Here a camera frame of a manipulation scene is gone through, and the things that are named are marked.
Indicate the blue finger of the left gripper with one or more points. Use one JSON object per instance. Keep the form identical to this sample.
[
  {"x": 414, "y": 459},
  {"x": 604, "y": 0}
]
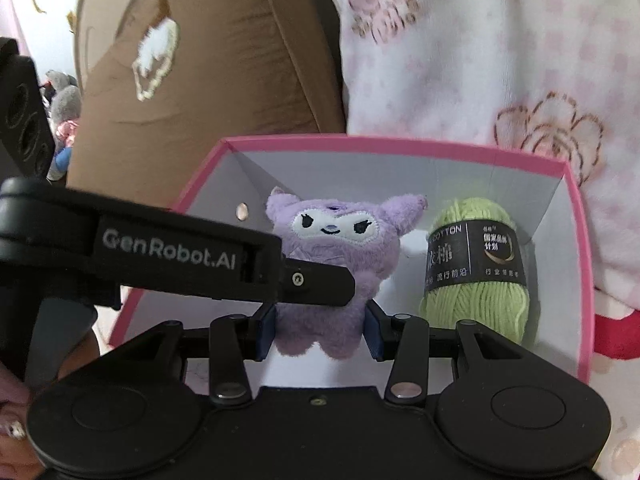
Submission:
[{"x": 315, "y": 284}]

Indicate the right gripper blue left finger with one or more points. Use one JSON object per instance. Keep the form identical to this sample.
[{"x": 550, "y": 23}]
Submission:
[{"x": 233, "y": 340}]

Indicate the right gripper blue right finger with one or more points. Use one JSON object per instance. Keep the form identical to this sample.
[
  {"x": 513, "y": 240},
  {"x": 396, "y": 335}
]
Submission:
[{"x": 403, "y": 340}]

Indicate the green yarn ball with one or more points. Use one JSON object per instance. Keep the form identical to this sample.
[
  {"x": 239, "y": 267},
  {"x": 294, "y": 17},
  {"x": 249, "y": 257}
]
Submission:
[{"x": 475, "y": 269}]

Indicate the grey plush toy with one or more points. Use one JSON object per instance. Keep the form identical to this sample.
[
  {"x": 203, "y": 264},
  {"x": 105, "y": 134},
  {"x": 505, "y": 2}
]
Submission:
[{"x": 64, "y": 98}]

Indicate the red bear print blanket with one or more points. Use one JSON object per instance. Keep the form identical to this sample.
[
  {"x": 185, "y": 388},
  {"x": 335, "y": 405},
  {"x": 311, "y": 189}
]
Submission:
[{"x": 615, "y": 375}]

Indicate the brown pillow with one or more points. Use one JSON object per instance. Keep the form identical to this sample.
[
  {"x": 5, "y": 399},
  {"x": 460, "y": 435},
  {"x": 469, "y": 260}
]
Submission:
[{"x": 184, "y": 74}]

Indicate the pink checked pillow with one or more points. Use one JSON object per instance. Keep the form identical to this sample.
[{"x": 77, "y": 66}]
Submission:
[{"x": 555, "y": 78}]

